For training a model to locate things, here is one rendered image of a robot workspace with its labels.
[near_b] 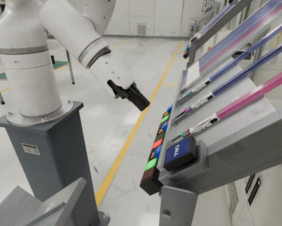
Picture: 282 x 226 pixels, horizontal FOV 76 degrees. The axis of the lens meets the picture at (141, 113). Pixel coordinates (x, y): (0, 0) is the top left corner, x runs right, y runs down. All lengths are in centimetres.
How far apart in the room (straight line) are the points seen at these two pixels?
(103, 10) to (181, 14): 854
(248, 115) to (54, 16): 44
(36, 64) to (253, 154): 51
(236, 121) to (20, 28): 50
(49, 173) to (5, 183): 88
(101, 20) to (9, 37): 23
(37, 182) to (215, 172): 61
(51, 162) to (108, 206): 62
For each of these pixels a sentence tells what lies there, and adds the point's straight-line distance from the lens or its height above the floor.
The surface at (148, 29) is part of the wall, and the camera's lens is 928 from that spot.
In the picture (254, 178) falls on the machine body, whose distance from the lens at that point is 84.
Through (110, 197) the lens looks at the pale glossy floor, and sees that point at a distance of 122.
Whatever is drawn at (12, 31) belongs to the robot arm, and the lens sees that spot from 54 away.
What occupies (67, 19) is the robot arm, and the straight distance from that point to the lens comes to 49.
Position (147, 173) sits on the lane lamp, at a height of 66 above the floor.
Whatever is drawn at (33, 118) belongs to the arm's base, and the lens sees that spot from 60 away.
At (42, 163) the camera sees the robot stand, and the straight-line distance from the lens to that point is 67.
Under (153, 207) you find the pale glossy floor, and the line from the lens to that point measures 117.
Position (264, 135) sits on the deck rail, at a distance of 27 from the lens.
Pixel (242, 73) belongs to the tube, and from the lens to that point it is 45.
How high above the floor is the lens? 97
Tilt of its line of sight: 29 degrees down
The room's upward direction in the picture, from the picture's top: straight up
